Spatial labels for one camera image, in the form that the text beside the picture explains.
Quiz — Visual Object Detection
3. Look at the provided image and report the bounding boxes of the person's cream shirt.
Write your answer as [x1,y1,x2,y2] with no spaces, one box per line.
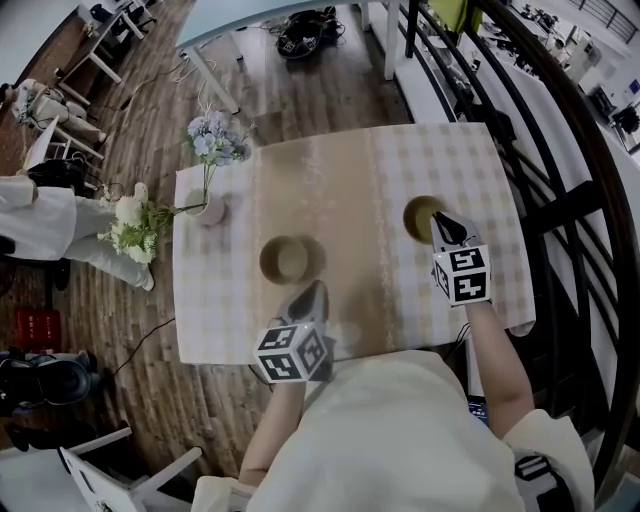
[192,349,596,512]

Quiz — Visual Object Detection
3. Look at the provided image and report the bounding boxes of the person's left forearm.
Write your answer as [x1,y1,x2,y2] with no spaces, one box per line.
[238,382,307,486]

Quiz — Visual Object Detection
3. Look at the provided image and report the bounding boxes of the person's right forearm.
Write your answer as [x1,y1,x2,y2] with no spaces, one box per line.
[464,299,536,441]

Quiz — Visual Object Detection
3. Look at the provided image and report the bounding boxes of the black bag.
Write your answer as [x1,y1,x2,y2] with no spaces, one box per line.
[0,349,101,416]

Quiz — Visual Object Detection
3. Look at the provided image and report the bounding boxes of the office desks with monitors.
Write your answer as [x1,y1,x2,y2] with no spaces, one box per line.
[57,0,156,106]

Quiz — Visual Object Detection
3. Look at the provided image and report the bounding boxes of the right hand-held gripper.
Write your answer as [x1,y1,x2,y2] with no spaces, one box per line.
[430,209,494,308]

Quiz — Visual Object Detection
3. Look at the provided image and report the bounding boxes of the black cable bundle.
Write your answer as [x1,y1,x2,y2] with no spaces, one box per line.
[275,7,346,61]

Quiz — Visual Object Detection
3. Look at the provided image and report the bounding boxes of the white chair frame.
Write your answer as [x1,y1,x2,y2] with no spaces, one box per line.
[57,424,204,512]

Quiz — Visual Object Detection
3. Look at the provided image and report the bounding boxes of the green cloth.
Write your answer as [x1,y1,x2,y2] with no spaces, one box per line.
[428,0,484,34]

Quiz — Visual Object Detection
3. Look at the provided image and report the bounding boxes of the red plastic crate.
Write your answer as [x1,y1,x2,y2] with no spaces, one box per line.
[14,307,62,351]

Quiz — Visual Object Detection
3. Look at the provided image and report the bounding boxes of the blue artificial flower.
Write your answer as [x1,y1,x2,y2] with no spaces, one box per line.
[180,109,254,201]

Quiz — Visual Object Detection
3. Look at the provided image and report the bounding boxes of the white table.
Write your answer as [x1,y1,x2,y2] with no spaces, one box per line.
[22,115,106,174]

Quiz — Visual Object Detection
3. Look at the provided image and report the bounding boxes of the light blue table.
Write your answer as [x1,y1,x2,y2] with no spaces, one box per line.
[174,0,401,116]

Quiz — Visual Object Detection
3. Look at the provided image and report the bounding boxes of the beige checked tablecloth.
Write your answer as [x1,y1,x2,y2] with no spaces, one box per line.
[172,122,537,366]

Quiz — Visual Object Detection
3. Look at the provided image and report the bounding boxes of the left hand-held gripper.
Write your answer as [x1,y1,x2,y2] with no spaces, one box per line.
[253,279,333,386]

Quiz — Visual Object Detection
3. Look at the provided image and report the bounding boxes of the black metal railing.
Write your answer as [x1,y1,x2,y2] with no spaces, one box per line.
[404,0,640,506]

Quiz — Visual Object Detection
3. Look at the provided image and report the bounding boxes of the device with blue screen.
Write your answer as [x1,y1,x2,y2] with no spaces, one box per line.
[467,397,491,427]

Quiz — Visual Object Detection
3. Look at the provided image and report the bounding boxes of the striped shoulder strap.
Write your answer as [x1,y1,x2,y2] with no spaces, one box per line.
[513,452,571,512]

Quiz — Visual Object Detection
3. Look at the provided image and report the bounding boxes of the white ceramic vase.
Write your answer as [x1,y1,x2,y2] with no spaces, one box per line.
[184,188,229,227]

